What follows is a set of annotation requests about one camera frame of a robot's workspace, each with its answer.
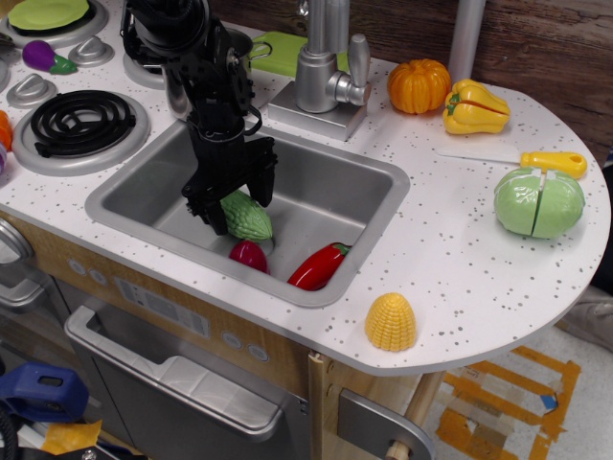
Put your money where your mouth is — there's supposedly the green toy cabbage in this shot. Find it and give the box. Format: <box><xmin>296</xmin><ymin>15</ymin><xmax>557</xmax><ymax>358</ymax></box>
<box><xmin>493</xmin><ymin>167</ymin><xmax>585</xmax><ymax>240</ymax></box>

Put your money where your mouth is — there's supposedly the blue plastic device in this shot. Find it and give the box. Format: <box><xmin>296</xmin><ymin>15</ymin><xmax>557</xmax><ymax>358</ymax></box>
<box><xmin>1</xmin><ymin>362</ymin><xmax>89</xmax><ymax>423</ymax></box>

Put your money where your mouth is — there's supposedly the grey stove knob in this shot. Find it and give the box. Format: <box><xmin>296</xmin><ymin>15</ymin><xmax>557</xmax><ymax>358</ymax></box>
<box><xmin>68</xmin><ymin>35</ymin><xmax>115</xmax><ymax>67</ymax></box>
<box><xmin>7</xmin><ymin>74</ymin><xmax>57</xmax><ymax>109</ymax></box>

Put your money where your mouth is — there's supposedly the orange toy pumpkin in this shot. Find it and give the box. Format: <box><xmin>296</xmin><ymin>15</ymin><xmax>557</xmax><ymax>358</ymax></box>
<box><xmin>387</xmin><ymin>58</ymin><xmax>451</xmax><ymax>114</ymax></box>

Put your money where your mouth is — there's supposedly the grey stove knob upper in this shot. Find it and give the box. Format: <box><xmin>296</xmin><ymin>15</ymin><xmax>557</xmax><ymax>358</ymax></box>
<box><xmin>68</xmin><ymin>35</ymin><xmax>115</xmax><ymax>67</ymax></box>

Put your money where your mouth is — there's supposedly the orange toy at left edge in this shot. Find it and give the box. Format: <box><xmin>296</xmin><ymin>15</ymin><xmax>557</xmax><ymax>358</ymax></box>
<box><xmin>0</xmin><ymin>110</ymin><xmax>12</xmax><ymax>151</ymax></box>

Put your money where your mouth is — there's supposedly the green toy plate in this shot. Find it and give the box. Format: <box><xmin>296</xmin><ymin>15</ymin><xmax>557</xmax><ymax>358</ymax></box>
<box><xmin>8</xmin><ymin>0</ymin><xmax>90</xmax><ymax>32</ymax></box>

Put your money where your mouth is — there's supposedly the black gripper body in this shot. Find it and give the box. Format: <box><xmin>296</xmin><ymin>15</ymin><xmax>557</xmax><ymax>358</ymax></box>
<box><xmin>182</xmin><ymin>126</ymin><xmax>277</xmax><ymax>208</ymax></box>

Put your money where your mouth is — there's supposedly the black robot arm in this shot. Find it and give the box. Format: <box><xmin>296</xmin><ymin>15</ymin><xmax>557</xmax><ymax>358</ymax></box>
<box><xmin>121</xmin><ymin>1</ymin><xmax>277</xmax><ymax>236</ymax></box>

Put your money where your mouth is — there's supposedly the grey vertical pole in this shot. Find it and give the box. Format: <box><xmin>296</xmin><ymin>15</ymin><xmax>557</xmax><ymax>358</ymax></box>
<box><xmin>447</xmin><ymin>0</ymin><xmax>487</xmax><ymax>82</ymax></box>

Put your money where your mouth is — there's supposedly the yellow handled toy knife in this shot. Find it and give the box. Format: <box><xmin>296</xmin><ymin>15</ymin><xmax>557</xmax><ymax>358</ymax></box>
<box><xmin>437</xmin><ymin>145</ymin><xmax>588</xmax><ymax>179</ymax></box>

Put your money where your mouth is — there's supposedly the dark red toy vegetable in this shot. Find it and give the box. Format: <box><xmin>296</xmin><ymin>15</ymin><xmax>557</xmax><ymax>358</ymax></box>
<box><xmin>229</xmin><ymin>240</ymin><xmax>270</xmax><ymax>274</ymax></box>

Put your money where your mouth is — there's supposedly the red toy chili pepper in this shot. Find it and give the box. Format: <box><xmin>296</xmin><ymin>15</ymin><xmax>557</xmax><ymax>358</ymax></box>
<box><xmin>287</xmin><ymin>242</ymin><xmax>352</xmax><ymax>291</ymax></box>

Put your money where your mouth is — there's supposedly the stainless steel pot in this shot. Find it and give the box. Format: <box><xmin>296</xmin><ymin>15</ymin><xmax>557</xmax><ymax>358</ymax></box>
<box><xmin>162</xmin><ymin>29</ymin><xmax>273</xmax><ymax>121</ymax></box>

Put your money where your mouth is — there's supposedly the yellow toy corn piece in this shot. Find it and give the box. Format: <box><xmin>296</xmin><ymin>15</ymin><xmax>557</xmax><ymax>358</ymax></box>
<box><xmin>364</xmin><ymin>292</ymin><xmax>417</xmax><ymax>352</ymax></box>

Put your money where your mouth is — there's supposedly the black coil front burner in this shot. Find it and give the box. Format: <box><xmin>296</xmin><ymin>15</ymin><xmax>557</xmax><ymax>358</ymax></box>
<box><xmin>12</xmin><ymin>90</ymin><xmax>149</xmax><ymax>177</ymax></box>

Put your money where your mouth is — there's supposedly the purple toy eggplant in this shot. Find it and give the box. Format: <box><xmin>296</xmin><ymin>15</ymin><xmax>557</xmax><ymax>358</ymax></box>
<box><xmin>22</xmin><ymin>40</ymin><xmax>78</xmax><ymax>75</ymax></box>

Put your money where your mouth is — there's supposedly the green bumpy toy squash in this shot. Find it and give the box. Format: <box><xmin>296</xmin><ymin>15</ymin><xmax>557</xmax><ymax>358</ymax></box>
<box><xmin>220</xmin><ymin>190</ymin><xmax>273</xmax><ymax>242</ymax></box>

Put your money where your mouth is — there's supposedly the grey stove knob lower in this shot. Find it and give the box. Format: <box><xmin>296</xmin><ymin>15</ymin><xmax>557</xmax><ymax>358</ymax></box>
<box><xmin>7</xmin><ymin>74</ymin><xmax>57</xmax><ymax>109</ymax></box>

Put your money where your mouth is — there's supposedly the grey toy sink basin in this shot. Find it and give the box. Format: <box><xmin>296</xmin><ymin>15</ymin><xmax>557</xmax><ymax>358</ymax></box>
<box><xmin>85</xmin><ymin>122</ymin><xmax>410</xmax><ymax>308</ymax></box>

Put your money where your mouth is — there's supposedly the yellow toy bell pepper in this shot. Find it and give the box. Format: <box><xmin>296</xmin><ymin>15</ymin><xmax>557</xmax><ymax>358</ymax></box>
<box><xmin>443</xmin><ymin>79</ymin><xmax>511</xmax><ymax>135</ymax></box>

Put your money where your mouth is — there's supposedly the grey dishwasher door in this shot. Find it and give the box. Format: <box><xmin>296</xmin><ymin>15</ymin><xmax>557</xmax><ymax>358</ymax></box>
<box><xmin>64</xmin><ymin>305</ymin><xmax>310</xmax><ymax>459</ymax></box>

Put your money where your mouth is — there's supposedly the green cutting board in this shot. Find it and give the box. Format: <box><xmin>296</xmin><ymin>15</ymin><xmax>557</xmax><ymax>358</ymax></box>
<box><xmin>248</xmin><ymin>31</ymin><xmax>351</xmax><ymax>78</ymax></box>

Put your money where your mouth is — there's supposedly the grey oven door handle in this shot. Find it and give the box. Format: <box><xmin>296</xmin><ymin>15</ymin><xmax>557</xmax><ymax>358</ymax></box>
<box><xmin>1</xmin><ymin>218</ymin><xmax>48</xmax><ymax>314</ymax></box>

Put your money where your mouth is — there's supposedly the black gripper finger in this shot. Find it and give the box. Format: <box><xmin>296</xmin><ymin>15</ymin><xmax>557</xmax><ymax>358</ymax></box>
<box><xmin>246</xmin><ymin>166</ymin><xmax>275</xmax><ymax>207</ymax></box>
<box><xmin>189</xmin><ymin>198</ymin><xmax>228</xmax><ymax>236</ymax></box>

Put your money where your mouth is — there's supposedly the silver toy faucet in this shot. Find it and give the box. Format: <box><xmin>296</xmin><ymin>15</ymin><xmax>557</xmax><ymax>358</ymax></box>
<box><xmin>268</xmin><ymin>0</ymin><xmax>372</xmax><ymax>141</ymax></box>

